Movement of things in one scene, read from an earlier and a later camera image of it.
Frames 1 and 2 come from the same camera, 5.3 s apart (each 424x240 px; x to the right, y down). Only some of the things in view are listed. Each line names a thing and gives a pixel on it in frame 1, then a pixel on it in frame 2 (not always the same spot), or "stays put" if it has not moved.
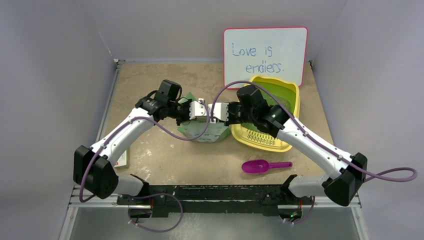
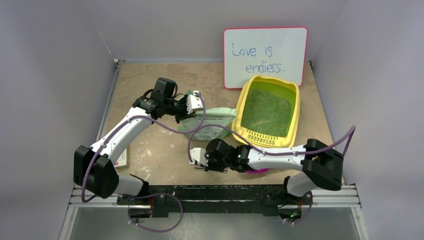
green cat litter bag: x=217 y=131 stays put
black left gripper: x=186 y=118 stays put
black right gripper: x=231 y=114 → x=208 y=162
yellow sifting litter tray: x=275 y=91 stays put
